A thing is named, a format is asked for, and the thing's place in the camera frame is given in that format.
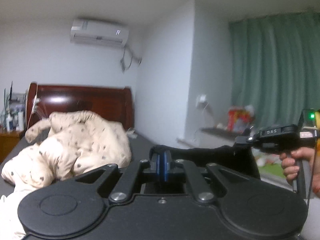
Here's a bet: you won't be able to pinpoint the black garment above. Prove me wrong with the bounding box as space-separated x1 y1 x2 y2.
149 145 260 179

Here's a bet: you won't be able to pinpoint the person's right hand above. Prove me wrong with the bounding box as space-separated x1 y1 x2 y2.
279 146 320 185

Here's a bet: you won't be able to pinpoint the grey bed sheet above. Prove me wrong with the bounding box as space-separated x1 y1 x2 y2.
0 134 155 196

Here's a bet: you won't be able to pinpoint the colourful items on windowsill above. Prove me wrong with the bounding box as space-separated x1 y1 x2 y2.
216 105 255 133

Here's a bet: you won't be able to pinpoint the dark red wooden headboard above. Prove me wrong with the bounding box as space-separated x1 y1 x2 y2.
25 82 134 130

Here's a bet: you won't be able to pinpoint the green curtain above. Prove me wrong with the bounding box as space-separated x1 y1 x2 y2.
229 12 319 128

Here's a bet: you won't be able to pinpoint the beige patterned duvet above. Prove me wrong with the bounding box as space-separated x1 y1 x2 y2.
1 111 132 189

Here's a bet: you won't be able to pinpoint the wooden nightstand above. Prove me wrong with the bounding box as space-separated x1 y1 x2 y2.
0 128 23 163

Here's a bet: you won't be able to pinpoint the white bottle on nightstand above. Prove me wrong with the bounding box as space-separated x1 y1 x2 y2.
6 113 13 133

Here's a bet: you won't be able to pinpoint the white garment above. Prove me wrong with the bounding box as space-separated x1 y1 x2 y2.
1 190 26 240

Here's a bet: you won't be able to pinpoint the white wall socket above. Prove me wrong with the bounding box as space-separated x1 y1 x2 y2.
196 94 208 109

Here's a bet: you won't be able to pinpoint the white wall air conditioner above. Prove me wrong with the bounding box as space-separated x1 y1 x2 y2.
70 19 129 47

